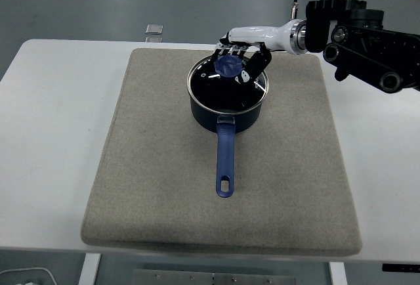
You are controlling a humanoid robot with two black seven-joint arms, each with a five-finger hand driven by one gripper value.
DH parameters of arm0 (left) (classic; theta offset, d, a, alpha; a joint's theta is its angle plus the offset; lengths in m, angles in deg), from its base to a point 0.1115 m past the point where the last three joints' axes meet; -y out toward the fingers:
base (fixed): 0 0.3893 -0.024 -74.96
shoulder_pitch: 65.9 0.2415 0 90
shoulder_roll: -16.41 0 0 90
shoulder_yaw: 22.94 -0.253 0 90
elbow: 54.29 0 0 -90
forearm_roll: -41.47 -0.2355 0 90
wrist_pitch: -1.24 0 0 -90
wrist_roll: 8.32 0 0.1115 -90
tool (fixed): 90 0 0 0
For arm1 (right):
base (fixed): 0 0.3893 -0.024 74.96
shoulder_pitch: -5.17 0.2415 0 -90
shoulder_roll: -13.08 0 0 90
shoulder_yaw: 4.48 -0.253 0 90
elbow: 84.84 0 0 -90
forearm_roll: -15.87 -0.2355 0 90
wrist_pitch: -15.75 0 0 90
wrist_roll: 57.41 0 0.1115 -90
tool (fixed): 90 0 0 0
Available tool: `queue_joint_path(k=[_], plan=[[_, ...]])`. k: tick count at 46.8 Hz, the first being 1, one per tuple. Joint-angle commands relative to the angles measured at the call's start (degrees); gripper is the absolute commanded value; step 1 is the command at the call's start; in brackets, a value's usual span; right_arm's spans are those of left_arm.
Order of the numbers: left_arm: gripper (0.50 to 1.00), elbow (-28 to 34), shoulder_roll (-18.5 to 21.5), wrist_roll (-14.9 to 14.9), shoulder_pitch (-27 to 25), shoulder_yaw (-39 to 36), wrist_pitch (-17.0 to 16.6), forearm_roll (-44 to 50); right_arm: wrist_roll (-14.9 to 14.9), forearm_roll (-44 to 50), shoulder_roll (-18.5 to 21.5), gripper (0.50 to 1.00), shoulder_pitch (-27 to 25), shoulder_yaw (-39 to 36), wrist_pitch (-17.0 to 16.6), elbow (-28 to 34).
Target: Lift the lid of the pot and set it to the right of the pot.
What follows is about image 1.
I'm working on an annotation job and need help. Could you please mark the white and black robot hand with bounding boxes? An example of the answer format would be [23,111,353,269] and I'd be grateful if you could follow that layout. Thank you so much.
[209,19,306,86]

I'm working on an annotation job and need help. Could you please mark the glass pot lid blue knob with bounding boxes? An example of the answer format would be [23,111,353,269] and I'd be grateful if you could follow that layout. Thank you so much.
[186,54,269,114]

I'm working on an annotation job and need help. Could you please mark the dark blue saucepan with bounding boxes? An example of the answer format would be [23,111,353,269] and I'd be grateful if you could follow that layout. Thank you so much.
[188,91,267,198]

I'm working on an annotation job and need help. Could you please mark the beige fabric mat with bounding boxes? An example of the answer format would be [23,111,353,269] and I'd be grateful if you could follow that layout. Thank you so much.
[80,48,363,256]

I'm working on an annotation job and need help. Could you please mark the white table leg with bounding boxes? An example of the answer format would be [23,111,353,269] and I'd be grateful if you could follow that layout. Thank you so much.
[328,261,348,285]
[77,253,102,285]

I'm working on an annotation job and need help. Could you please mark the black table control panel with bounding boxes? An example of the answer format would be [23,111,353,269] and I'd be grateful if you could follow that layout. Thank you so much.
[381,263,420,273]

